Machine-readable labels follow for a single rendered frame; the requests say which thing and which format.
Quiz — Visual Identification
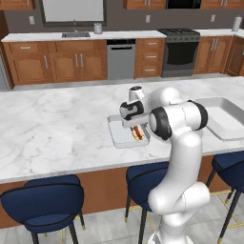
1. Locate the steel sink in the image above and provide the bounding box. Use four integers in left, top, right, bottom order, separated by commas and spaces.
61, 30, 92, 39

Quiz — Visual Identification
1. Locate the wooden base cupboard run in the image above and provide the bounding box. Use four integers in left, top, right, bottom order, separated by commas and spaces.
1, 39, 109, 88
193, 34, 244, 77

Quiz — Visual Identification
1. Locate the wooden kitchen island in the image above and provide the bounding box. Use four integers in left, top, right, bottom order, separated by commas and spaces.
0, 154, 224, 231

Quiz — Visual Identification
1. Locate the grey dishwasher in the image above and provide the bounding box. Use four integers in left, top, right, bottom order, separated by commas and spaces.
106, 38, 137, 81

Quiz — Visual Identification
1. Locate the wooden wall cupboard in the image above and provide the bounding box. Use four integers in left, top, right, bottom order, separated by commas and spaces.
0, 0, 36, 11
199, 0, 244, 10
122, 0, 167, 10

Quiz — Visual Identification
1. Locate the metal jar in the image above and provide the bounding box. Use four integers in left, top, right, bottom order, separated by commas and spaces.
92, 22, 104, 35

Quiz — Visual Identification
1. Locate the white tupperware container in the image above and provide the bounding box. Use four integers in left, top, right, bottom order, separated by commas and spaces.
107, 113, 153, 150
193, 96, 244, 142

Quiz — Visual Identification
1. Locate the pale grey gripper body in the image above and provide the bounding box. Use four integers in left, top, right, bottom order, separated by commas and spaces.
121, 113, 152, 130

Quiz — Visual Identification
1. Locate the wooden drawer cupboard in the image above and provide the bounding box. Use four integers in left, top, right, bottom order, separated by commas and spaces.
133, 37, 167, 80

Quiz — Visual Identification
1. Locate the black oven with hob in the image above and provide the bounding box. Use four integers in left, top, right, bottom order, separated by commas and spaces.
157, 28, 201, 79

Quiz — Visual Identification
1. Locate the grey fridge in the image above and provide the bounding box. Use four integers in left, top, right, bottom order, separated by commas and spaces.
0, 51, 10, 92

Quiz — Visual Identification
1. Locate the white paper towel roll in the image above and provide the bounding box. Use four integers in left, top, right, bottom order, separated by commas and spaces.
231, 15, 243, 32

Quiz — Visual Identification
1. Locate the black microwave oven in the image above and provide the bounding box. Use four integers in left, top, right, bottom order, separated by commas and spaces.
165, 0, 203, 10

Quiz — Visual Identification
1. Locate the blue bar stool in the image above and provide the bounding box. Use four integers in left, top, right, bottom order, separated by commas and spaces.
124, 161, 172, 244
0, 173, 87, 244
205, 150, 244, 244

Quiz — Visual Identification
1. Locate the hot dog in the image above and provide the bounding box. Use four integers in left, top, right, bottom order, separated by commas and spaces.
131, 125, 146, 142

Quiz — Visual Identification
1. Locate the window with dark frame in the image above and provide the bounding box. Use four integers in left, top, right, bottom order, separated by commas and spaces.
38, 0, 108, 28

